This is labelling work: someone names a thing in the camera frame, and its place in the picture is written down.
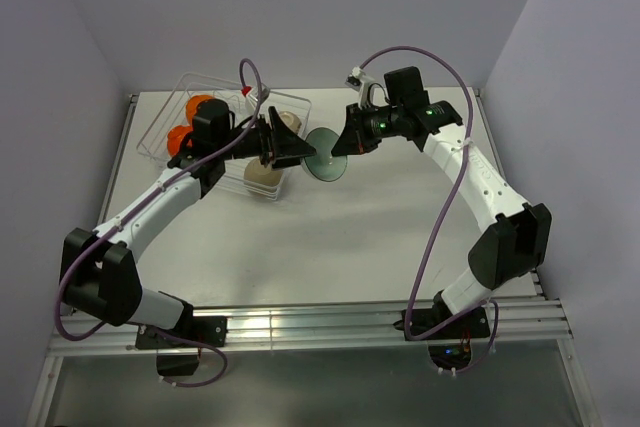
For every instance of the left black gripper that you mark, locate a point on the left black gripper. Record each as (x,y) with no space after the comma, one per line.
(279,146)

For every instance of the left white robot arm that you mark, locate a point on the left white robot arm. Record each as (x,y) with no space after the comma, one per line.
(99,273)

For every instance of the light green bowl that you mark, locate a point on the light green bowl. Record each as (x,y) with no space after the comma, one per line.
(324,166)

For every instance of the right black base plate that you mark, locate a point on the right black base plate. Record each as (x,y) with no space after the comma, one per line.
(473,325)

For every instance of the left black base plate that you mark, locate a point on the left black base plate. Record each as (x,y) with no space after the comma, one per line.
(209,330)

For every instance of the clear wire dish rack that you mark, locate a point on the clear wire dish rack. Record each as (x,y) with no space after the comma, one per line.
(212,125)

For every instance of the white orange bowl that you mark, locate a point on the white orange bowl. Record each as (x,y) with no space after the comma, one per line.
(175,138)

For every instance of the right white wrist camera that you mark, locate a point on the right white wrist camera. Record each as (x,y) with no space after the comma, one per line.
(364,85)

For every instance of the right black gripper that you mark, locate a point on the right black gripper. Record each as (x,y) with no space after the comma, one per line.
(354,139)

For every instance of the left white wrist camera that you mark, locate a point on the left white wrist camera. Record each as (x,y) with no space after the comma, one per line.
(254,95)

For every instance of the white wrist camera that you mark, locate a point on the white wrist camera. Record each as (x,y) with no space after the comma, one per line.
(254,95)
(364,85)

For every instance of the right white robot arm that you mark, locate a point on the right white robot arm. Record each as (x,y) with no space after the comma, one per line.
(514,232)

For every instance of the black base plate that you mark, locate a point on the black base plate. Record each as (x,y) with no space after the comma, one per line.
(473,325)
(209,330)

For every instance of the cream bowl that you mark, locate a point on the cream bowl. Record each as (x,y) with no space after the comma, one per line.
(291,120)
(261,179)

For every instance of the aluminium mounting rail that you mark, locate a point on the aluminium mounting rail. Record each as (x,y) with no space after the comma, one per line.
(360,325)

